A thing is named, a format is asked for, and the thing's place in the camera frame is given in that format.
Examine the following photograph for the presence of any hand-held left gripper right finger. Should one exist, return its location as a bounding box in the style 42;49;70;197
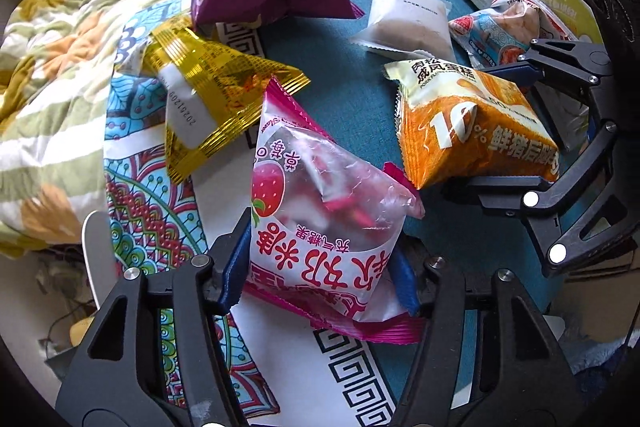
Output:
390;252;586;427

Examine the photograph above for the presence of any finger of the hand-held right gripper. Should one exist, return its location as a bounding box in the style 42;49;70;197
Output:
482;38;621;132
440;121;632;279

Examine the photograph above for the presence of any gold foil snack packet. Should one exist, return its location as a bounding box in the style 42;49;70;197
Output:
142;16;312;184

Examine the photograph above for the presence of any white translucent snack packet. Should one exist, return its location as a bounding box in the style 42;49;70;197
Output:
350;0;457;64

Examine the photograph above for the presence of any pink strawberry candy packet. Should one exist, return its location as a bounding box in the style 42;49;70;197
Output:
242;76;426;345

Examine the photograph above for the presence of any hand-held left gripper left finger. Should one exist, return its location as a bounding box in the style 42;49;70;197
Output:
55;209;253;427

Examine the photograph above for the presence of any red white blue snack packet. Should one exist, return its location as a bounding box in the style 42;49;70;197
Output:
448;0;576;72

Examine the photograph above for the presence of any floral green white blanket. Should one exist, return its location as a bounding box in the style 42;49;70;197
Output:
0;0;441;258

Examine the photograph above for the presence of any orange cake packet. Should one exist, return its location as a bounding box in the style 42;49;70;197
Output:
384;58;561;190

